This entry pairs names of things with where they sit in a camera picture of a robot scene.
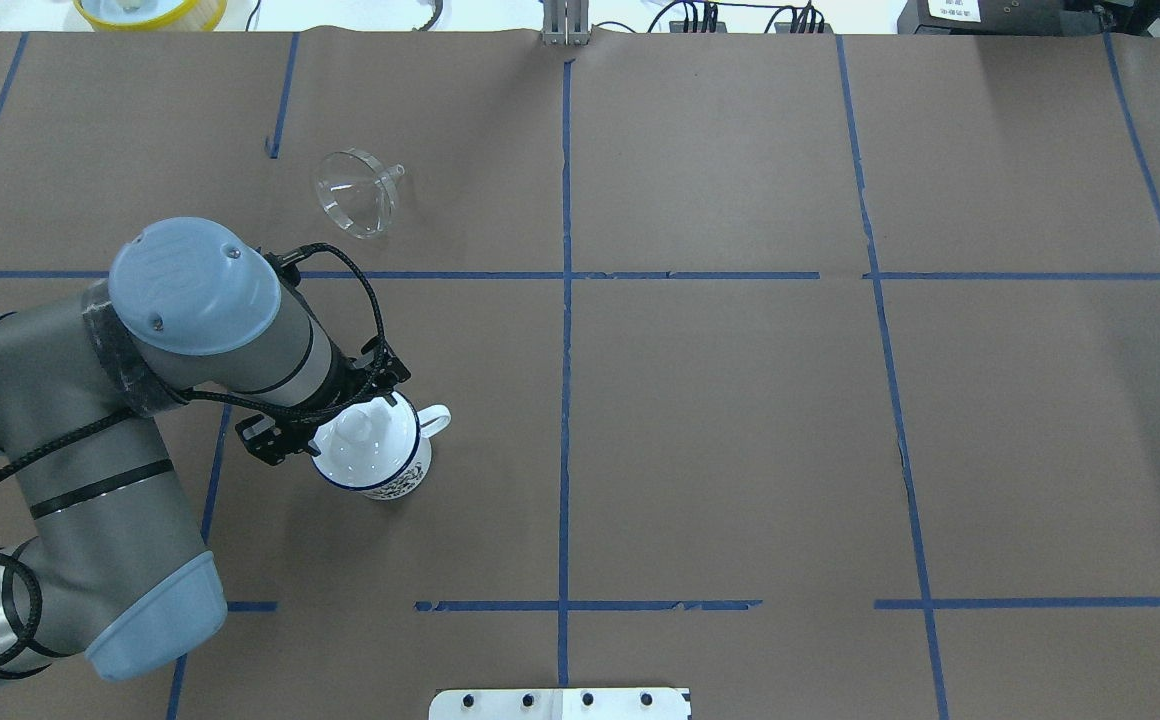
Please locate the yellow tape roll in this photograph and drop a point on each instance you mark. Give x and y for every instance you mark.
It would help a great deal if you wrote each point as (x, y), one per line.
(152, 16)

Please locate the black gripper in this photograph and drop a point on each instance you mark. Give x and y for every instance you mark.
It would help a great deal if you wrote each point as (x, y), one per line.
(331, 392)

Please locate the white enamel mug lid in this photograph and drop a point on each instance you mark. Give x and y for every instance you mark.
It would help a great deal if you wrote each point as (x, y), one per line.
(368, 445)

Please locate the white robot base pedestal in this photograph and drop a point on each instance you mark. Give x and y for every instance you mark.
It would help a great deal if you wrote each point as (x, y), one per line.
(563, 703)

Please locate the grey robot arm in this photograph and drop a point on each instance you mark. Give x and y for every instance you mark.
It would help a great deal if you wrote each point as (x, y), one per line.
(118, 571)

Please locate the white enamel mug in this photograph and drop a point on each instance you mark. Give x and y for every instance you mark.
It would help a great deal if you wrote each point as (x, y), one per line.
(432, 420)

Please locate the aluminium frame post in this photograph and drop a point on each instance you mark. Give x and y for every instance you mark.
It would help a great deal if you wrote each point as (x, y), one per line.
(566, 23)

